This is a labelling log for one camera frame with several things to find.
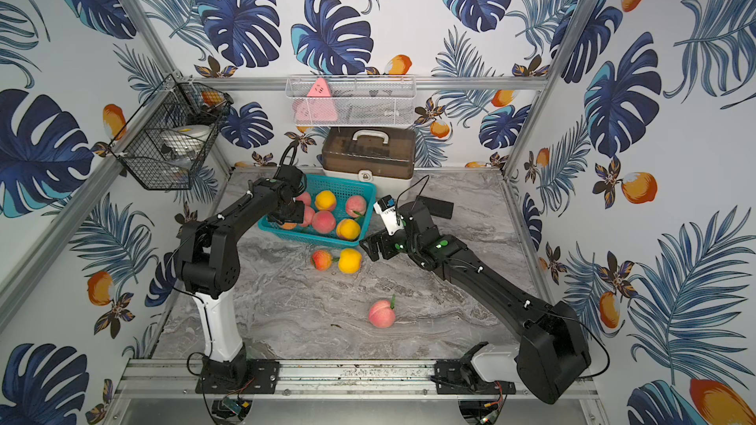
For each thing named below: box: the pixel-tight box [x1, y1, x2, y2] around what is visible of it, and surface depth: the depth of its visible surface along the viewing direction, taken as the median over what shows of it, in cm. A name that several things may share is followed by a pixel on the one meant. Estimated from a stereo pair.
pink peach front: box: [368, 294, 396, 329], surface depth 81 cm
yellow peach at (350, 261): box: [337, 247, 364, 275], surface depth 92 cm
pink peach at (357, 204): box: [345, 194, 368, 219], surface depth 105 cm
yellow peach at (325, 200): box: [315, 189, 337, 211], surface depth 106 cm
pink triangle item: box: [292, 77, 339, 122], surface depth 92 cm
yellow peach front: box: [335, 218, 362, 241], surface depth 98 cm
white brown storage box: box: [320, 126, 417, 202], surface depth 105 cm
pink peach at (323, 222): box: [311, 210, 336, 235], surface depth 100 cm
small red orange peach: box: [311, 249, 332, 272], surface depth 92 cm
